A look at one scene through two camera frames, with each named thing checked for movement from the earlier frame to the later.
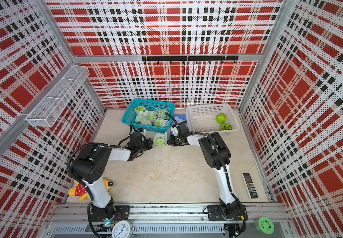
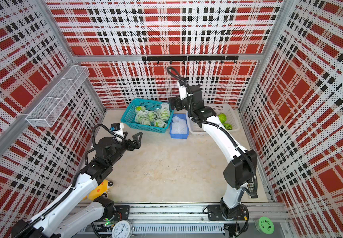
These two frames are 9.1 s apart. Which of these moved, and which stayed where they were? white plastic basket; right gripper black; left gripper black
Moved: right gripper black; left gripper black
Stayed: white plastic basket
